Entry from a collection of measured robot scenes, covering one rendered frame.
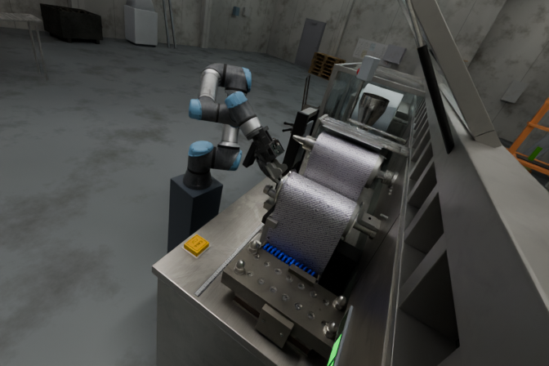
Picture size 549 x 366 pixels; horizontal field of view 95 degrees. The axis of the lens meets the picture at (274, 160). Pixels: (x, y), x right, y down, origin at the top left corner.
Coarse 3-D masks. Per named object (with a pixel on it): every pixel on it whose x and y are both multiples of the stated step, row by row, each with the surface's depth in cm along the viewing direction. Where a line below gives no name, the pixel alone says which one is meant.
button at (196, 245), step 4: (196, 236) 103; (188, 240) 100; (192, 240) 101; (196, 240) 101; (200, 240) 102; (204, 240) 102; (184, 244) 99; (188, 244) 99; (192, 244) 99; (196, 244) 99; (200, 244) 100; (204, 244) 100; (208, 244) 102; (188, 248) 98; (192, 248) 97; (196, 248) 98; (200, 248) 98; (204, 248) 100; (192, 252) 98; (196, 252) 96; (200, 252) 99; (196, 256) 97
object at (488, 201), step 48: (432, 144) 61; (480, 144) 42; (432, 192) 44; (480, 192) 27; (528, 192) 28; (432, 240) 44; (480, 240) 22; (528, 240) 19; (432, 288) 31; (480, 288) 19; (528, 288) 15; (432, 336) 32; (480, 336) 17; (528, 336) 14
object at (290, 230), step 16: (288, 224) 87; (304, 224) 84; (272, 240) 93; (288, 240) 90; (304, 240) 86; (320, 240) 83; (336, 240) 80; (288, 256) 92; (304, 256) 88; (320, 256) 85; (320, 272) 87
